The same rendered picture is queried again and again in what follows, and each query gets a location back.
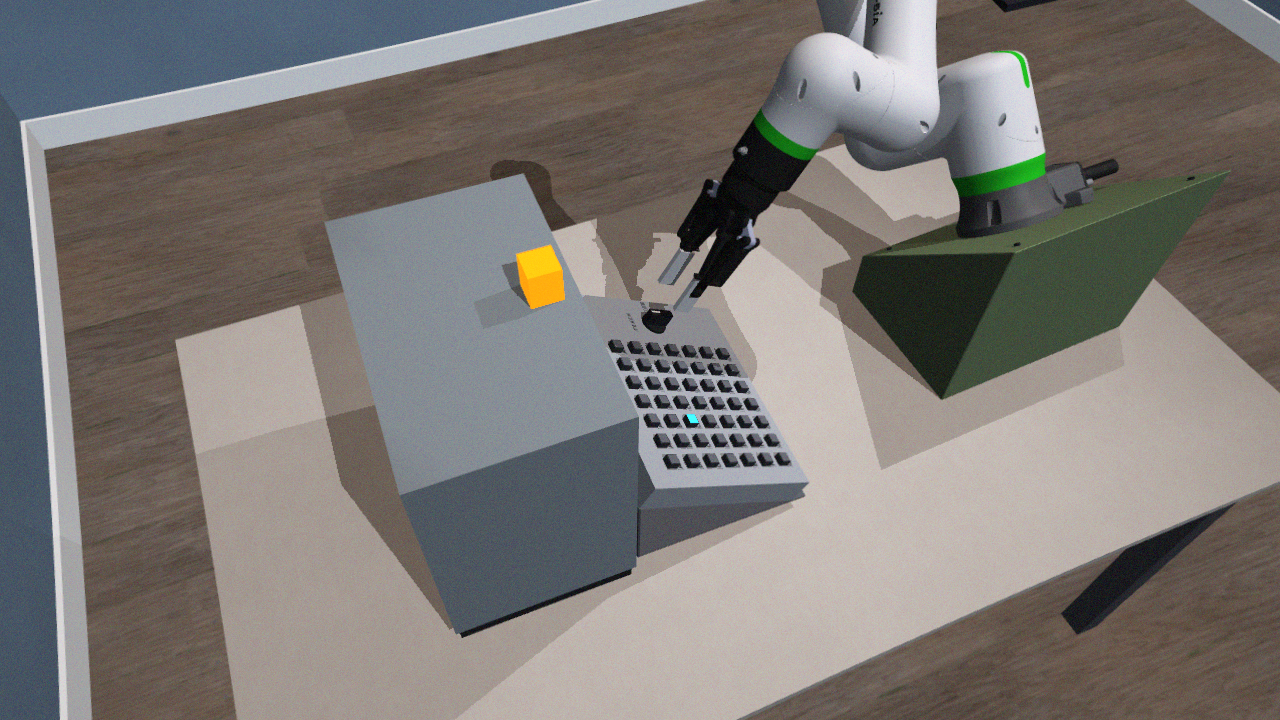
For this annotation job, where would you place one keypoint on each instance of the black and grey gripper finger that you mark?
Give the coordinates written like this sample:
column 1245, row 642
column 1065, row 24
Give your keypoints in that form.
column 701, row 223
column 725, row 255

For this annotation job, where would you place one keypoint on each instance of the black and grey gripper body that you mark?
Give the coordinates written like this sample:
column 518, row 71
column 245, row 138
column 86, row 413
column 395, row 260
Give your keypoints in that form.
column 752, row 199

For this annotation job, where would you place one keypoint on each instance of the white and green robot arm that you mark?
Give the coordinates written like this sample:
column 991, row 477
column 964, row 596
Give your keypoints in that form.
column 988, row 128

